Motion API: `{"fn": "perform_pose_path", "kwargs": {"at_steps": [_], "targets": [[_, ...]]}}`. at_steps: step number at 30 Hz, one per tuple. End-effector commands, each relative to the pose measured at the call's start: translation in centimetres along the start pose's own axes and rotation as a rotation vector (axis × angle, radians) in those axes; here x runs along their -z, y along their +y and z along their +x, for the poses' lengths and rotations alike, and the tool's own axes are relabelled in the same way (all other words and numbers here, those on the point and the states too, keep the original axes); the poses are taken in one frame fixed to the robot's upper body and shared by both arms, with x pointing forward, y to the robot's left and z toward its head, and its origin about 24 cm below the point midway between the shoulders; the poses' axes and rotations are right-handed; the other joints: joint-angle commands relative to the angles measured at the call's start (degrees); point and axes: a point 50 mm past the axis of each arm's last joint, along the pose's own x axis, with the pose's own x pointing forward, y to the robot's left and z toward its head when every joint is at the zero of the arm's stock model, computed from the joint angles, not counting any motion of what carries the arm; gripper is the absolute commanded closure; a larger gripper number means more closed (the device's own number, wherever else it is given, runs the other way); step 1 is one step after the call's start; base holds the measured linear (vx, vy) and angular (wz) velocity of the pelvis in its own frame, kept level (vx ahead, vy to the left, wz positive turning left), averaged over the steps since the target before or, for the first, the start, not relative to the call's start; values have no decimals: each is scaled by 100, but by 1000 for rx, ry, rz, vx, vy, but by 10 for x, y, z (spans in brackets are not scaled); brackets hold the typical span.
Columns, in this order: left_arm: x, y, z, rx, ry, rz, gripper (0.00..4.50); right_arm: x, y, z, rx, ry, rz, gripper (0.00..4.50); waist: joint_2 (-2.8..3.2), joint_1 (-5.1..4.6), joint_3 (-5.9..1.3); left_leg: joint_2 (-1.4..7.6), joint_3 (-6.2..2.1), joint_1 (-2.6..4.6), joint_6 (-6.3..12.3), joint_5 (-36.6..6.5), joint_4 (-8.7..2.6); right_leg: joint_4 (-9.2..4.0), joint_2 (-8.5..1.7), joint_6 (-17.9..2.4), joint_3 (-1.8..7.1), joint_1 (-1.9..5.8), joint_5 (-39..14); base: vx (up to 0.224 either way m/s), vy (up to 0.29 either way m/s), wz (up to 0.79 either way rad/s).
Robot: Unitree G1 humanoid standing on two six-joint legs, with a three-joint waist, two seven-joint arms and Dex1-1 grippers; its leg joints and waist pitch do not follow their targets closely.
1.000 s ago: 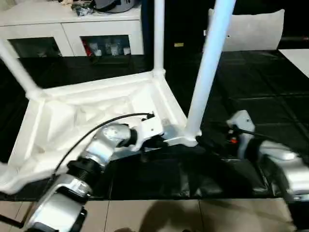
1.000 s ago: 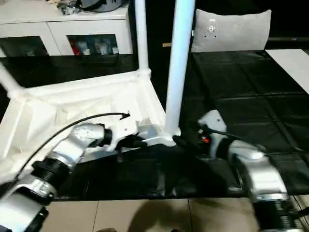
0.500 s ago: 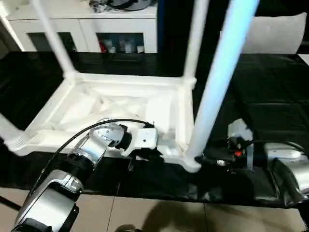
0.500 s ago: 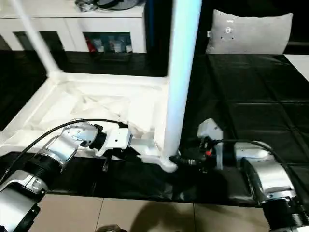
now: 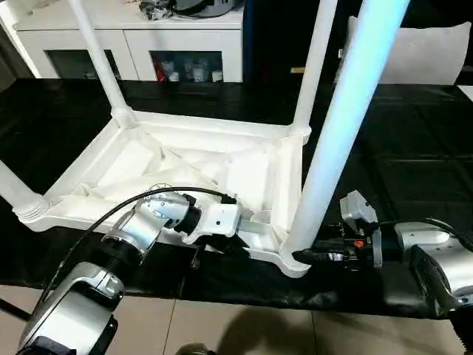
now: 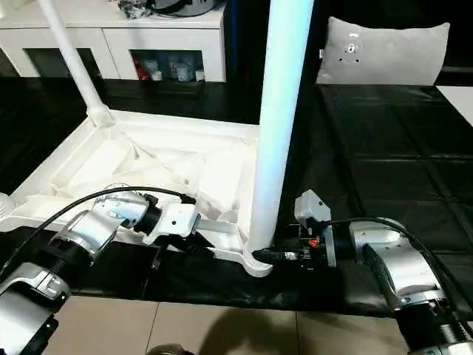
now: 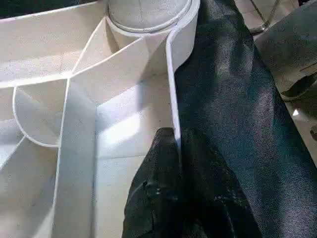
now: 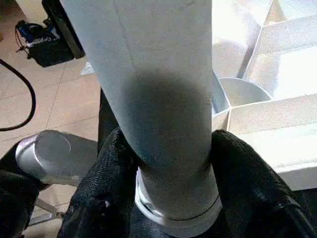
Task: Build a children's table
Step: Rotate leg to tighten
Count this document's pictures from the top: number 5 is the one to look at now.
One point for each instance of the white plastic table top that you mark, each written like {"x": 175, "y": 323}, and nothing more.
{"x": 162, "y": 155}

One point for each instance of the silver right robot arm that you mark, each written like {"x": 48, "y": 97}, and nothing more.
{"x": 443, "y": 255}

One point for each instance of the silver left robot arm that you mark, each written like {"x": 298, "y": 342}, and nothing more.
{"x": 140, "y": 225}

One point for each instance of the black work mat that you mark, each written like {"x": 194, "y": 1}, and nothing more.
{"x": 414, "y": 155}

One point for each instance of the small tan label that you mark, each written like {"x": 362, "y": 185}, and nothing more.
{"x": 297, "y": 70}

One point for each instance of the white flat board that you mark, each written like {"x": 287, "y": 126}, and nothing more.
{"x": 467, "y": 92}

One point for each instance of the grey cushion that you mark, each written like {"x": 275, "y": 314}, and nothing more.
{"x": 436, "y": 55}

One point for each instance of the black sofa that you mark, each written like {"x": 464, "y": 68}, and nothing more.
{"x": 273, "y": 37}

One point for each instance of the white glass-door cabinet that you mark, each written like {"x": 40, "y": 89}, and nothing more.
{"x": 111, "y": 44}

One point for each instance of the grey curtain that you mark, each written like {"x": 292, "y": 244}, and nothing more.
{"x": 13, "y": 63}

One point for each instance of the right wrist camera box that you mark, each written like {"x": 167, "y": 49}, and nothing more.
{"x": 356, "y": 207}

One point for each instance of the black metal frame bar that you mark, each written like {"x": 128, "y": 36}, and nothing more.
{"x": 15, "y": 309}

